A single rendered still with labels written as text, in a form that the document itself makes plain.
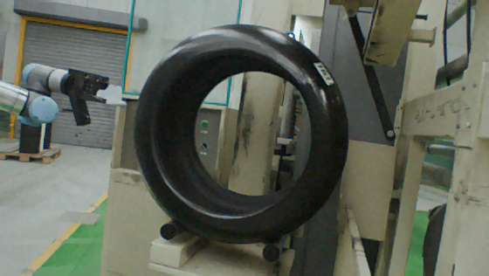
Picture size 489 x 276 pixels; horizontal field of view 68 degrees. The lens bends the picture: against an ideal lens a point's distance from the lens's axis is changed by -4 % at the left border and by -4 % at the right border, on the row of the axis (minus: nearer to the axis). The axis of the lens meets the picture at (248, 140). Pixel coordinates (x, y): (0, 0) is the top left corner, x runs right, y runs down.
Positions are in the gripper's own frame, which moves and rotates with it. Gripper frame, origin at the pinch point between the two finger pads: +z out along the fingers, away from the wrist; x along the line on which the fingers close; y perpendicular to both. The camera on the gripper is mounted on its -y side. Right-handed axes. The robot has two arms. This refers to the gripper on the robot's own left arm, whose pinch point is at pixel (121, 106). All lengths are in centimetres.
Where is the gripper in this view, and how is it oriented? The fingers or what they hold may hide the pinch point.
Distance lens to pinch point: 117.6
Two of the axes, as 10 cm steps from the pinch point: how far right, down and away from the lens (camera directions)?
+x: 2.1, -0.4, 9.8
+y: 2.4, -9.7, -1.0
